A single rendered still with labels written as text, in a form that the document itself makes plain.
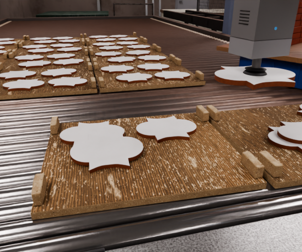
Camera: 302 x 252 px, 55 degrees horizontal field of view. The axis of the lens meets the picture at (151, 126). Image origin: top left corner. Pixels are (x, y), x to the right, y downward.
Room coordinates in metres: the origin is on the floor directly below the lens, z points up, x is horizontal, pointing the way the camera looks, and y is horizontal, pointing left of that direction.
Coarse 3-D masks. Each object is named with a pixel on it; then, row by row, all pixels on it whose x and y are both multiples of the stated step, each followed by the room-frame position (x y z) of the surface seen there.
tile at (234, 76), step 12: (216, 72) 0.54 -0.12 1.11; (228, 72) 0.54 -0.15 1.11; (240, 72) 0.54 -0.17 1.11; (276, 72) 0.54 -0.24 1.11; (288, 72) 0.54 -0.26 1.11; (240, 84) 0.49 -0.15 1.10; (252, 84) 0.47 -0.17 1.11; (264, 84) 0.48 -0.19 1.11; (276, 84) 0.48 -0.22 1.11; (288, 84) 0.48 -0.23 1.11
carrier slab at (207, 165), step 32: (64, 128) 0.67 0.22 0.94; (128, 128) 0.67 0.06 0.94; (64, 160) 0.51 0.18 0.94; (160, 160) 0.51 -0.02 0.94; (192, 160) 0.51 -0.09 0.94; (224, 160) 0.51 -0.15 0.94; (64, 192) 0.41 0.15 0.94; (96, 192) 0.41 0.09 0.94; (128, 192) 0.41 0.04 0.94; (160, 192) 0.41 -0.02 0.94; (192, 192) 0.41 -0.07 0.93; (224, 192) 0.42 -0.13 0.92
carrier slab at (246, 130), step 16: (224, 112) 0.78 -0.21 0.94; (240, 112) 0.78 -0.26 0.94; (256, 112) 0.78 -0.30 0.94; (272, 112) 0.78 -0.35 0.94; (288, 112) 0.78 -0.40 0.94; (224, 128) 0.67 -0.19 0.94; (240, 128) 0.67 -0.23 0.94; (256, 128) 0.67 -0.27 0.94; (240, 144) 0.58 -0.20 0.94; (256, 144) 0.58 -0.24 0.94; (288, 160) 0.51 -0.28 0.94; (288, 176) 0.46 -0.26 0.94
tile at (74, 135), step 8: (72, 128) 0.65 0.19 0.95; (80, 128) 0.65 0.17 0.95; (88, 128) 0.65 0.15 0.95; (96, 128) 0.65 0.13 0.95; (104, 128) 0.65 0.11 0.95; (112, 128) 0.65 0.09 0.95; (120, 128) 0.65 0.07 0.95; (64, 136) 0.60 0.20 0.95; (72, 136) 0.60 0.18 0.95; (80, 136) 0.60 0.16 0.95; (72, 144) 0.58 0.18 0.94
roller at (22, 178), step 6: (0, 174) 0.49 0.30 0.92; (6, 174) 0.49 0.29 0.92; (12, 174) 0.49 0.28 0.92; (18, 174) 0.49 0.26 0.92; (24, 174) 0.49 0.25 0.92; (30, 174) 0.49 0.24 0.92; (0, 180) 0.47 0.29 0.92; (6, 180) 0.47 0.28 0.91; (12, 180) 0.47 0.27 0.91; (18, 180) 0.48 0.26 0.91; (24, 180) 0.48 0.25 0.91; (30, 180) 0.48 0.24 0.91; (0, 186) 0.46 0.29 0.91; (6, 186) 0.47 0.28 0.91
